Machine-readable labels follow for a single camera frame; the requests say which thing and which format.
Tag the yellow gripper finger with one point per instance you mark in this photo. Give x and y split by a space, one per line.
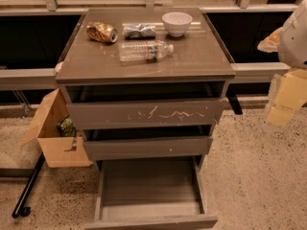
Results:
271 42
287 94

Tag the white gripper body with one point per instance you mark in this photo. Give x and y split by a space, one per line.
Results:
295 42

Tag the clear plastic water bottle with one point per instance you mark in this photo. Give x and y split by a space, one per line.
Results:
144 50

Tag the grey top drawer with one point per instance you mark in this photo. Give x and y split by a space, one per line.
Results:
146 105

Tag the grey drawer cabinet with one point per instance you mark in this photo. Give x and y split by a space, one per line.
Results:
198 56

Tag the grey open bottom drawer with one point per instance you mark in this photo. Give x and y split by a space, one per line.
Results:
151 194

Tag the grey middle drawer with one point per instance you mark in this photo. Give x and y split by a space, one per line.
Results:
146 142

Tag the metal window railing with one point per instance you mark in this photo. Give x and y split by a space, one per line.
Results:
41 79

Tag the white bowl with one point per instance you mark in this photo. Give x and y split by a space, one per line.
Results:
176 23

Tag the crushed gold soda can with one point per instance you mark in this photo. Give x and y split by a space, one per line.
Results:
101 32

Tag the green snack bag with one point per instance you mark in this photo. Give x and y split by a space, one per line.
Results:
66 127

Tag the open cardboard box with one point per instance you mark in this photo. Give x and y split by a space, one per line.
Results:
59 151

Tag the black wheeled floor bar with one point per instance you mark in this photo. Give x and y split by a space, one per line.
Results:
21 209

